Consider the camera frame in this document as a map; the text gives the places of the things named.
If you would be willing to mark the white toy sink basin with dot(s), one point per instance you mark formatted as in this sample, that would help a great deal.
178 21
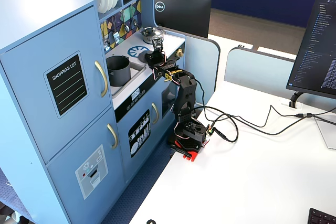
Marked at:
136 70

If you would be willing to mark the red and black robot base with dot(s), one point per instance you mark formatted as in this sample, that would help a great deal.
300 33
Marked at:
193 153

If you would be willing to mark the black Dell monitor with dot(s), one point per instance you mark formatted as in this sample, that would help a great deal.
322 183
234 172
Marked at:
183 14

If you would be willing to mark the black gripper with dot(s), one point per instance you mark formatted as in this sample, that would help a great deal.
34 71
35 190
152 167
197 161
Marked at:
151 57

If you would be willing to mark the gold stove knob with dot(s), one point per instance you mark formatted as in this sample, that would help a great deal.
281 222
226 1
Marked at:
179 53

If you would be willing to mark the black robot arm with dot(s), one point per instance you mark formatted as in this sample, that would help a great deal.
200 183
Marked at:
187 95

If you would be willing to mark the hanging slotted spatula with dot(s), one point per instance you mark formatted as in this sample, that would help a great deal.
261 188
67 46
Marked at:
116 36

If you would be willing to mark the silver pot with lid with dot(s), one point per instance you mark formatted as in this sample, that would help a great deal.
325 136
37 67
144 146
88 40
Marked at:
148 33

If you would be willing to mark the silver monitor base plate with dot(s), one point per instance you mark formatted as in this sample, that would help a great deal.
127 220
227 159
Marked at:
326 132

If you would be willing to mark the hanging round strainer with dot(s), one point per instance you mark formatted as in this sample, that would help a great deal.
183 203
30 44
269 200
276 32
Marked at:
106 43

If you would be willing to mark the black keyboard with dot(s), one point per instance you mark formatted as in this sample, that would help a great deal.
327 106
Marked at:
321 217

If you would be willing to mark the hanging silver spoon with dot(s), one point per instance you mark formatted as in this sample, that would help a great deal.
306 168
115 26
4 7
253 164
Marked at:
135 21

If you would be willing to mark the small wrist camera board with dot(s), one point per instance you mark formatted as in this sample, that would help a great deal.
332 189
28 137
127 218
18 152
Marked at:
157 43

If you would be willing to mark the hanging silver ladle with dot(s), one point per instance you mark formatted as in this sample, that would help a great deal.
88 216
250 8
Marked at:
126 27

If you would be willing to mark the dark gray pot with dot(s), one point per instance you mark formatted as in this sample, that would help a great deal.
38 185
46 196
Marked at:
119 75

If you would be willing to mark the blue toy kitchen unit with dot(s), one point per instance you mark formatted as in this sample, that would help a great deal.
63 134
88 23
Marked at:
26 24

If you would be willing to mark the light blue desk divider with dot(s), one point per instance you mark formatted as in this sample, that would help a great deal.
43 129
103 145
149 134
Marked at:
203 64
257 69

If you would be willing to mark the monitor with lit screen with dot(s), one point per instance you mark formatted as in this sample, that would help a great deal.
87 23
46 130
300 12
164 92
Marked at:
315 51

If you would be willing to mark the dark gray pot lid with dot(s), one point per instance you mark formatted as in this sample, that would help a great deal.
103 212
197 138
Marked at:
142 56

